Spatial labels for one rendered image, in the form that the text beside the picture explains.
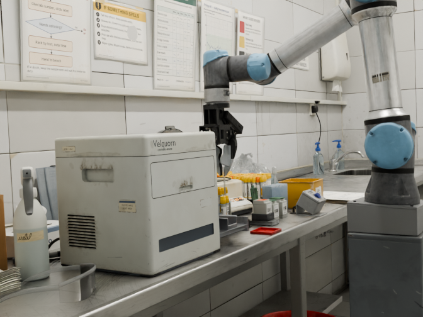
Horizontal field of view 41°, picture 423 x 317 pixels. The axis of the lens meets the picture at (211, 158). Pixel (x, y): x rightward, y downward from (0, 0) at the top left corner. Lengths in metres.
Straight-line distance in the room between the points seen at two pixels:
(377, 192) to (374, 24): 0.46
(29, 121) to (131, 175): 0.66
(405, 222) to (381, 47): 0.47
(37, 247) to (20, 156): 0.56
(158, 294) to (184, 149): 0.33
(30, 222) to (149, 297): 0.30
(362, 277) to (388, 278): 0.07
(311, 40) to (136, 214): 0.78
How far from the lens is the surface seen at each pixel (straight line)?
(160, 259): 1.22
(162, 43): 2.30
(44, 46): 1.85
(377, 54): 1.51
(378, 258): 1.62
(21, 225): 1.25
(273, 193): 1.96
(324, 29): 1.68
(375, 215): 1.62
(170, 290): 1.19
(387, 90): 1.50
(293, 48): 1.69
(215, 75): 1.62
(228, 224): 1.53
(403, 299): 1.64
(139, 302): 1.12
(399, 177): 1.63
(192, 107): 2.46
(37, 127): 1.81
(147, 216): 1.18
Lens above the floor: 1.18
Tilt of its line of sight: 3 degrees down
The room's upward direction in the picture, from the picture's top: 2 degrees counter-clockwise
